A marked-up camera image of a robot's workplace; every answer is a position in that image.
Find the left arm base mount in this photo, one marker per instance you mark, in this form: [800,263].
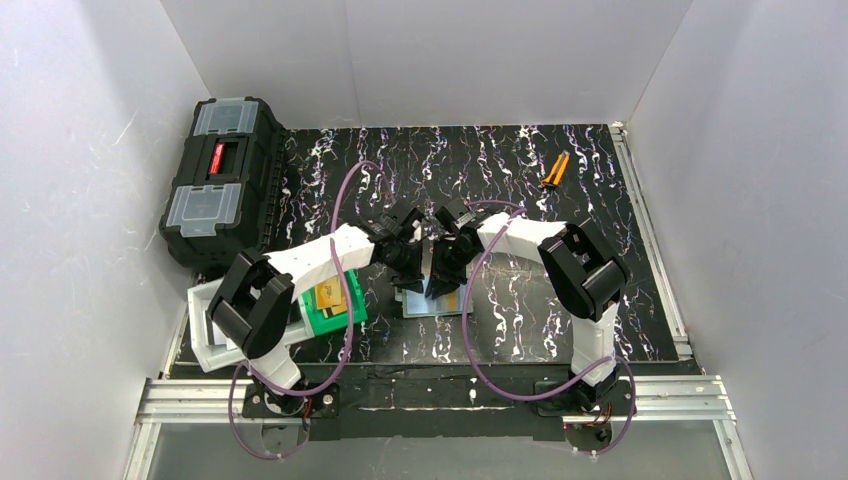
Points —
[298,404]

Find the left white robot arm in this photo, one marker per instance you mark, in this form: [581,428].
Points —
[253,300]

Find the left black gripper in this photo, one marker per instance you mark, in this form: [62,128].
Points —
[407,266]

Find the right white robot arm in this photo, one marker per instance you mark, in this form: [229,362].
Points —
[586,274]

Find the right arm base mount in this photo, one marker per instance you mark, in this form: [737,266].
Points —
[601,414]

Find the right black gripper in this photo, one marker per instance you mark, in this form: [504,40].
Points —
[447,263]

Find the gold credit cards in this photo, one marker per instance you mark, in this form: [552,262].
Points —
[330,298]

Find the white bin with silver cards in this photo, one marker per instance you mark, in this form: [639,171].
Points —
[212,350]

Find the aluminium frame rail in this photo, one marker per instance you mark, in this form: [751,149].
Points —
[435,404]

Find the black toolbox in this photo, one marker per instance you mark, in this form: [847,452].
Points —
[226,192]

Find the green plastic bin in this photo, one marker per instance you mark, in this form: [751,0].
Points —
[321,325]

